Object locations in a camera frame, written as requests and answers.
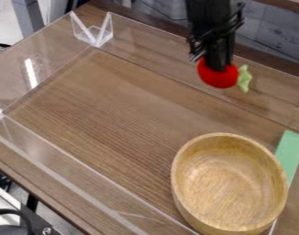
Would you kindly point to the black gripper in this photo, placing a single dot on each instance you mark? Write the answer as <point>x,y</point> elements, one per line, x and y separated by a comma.
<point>213,24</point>

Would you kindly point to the red plush fruit green stem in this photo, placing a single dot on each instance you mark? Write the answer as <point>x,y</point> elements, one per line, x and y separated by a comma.
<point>234,76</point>

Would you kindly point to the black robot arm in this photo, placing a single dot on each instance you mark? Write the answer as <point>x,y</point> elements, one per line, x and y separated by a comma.
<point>214,20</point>

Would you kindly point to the green tape strip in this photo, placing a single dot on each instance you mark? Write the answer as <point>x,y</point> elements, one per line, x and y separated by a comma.
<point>287,153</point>

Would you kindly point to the wooden bowl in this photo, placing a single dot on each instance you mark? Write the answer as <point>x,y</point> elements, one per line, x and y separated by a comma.
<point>230,186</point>

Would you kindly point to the clear acrylic enclosure wall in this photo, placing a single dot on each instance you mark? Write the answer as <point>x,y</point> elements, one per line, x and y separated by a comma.
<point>100,101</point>

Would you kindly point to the black metal bracket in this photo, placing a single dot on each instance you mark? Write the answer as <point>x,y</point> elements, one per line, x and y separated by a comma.
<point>42,227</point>

